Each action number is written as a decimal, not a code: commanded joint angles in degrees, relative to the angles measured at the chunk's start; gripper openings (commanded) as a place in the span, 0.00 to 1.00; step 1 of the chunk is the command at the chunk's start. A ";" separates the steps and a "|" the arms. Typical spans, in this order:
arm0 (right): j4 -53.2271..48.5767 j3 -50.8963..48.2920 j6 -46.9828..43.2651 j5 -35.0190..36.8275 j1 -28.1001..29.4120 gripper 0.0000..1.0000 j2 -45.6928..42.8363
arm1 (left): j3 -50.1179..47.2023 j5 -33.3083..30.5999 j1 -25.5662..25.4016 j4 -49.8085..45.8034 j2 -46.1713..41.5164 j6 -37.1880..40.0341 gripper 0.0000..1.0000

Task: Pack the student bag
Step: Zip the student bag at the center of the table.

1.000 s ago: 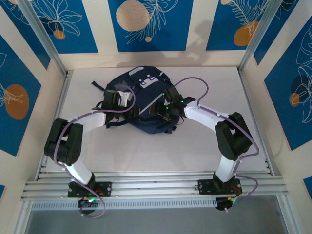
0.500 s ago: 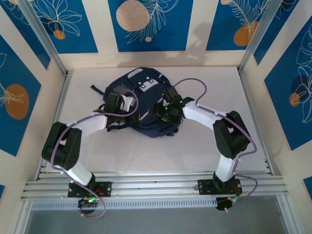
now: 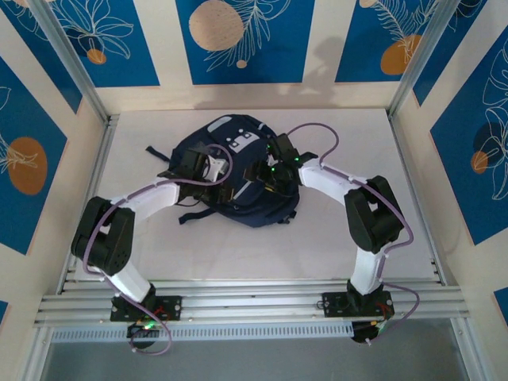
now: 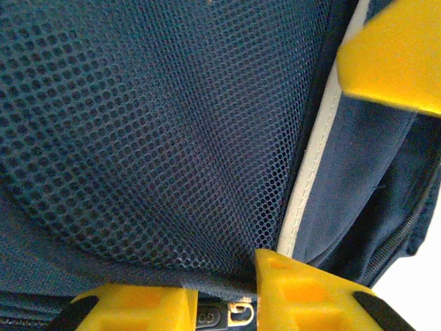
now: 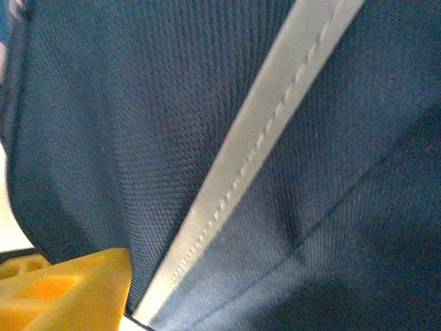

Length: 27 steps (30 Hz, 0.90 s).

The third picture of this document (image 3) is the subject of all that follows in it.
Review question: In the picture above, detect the navy blue student backpack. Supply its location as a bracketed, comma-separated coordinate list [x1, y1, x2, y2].
[144, 114, 299, 229]

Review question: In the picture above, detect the black base controller board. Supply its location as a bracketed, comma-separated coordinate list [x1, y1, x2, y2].
[126, 321, 160, 341]
[351, 320, 390, 345]

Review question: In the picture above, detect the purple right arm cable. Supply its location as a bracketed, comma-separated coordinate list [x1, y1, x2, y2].
[287, 121, 421, 346]

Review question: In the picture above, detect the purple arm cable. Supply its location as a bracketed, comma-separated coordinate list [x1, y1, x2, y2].
[287, 121, 421, 346]
[85, 143, 235, 356]

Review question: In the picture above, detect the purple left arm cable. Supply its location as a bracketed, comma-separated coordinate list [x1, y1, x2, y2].
[85, 143, 235, 356]

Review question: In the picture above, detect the aluminium table side rail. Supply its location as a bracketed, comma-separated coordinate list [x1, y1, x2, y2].
[55, 114, 120, 294]
[387, 109, 449, 285]

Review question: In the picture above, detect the aluminium mounting rail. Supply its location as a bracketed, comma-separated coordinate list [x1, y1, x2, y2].
[33, 277, 465, 329]

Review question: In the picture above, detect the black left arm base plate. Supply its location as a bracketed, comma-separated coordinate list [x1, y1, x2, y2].
[110, 294, 183, 322]

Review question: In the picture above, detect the slotted grey cable duct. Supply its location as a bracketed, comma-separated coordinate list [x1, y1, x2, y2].
[51, 321, 354, 343]

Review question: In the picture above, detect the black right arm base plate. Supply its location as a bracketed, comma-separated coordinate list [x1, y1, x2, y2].
[321, 291, 394, 321]

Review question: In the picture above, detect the aluminium frame post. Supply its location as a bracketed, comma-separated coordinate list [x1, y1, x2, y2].
[388, 0, 489, 120]
[29, 0, 110, 124]

